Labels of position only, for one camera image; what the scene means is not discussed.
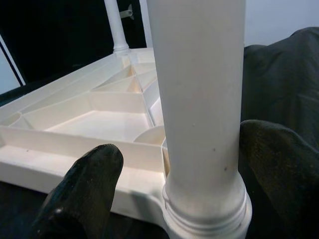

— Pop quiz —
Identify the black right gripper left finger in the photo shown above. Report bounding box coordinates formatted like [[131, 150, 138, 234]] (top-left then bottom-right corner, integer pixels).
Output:
[[31, 143, 125, 239]]

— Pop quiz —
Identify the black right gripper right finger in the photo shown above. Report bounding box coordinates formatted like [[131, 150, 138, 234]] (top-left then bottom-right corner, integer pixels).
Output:
[[238, 119, 319, 239]]

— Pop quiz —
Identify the white plastic table top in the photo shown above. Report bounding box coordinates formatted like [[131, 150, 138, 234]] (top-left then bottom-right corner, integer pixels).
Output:
[[0, 47, 254, 239]]

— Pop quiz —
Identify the white plastic table leg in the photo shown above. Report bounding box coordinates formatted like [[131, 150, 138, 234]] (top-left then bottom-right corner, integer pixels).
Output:
[[103, 0, 130, 54], [146, 0, 250, 230]]

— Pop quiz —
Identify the black table cloth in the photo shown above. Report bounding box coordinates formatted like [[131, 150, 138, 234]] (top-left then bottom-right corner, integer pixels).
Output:
[[0, 26, 319, 239]]

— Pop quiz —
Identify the black door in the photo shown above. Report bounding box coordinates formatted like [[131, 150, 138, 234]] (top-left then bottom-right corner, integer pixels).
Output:
[[0, 0, 148, 87]]

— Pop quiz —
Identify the silver door handle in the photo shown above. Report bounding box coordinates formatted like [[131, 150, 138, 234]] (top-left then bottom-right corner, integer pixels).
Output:
[[119, 3, 135, 20]]

